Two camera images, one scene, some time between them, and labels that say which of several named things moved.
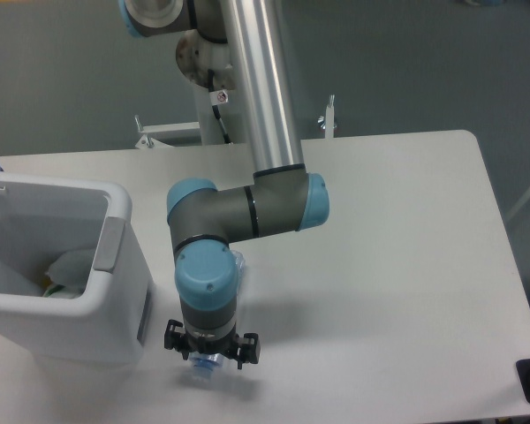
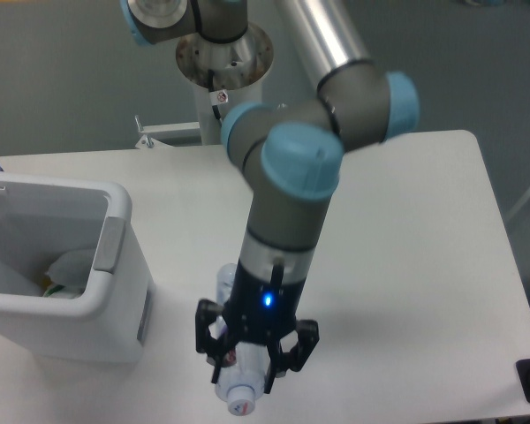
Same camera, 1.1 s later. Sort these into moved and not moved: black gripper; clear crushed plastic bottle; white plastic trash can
Moved: black gripper; clear crushed plastic bottle
Not moved: white plastic trash can
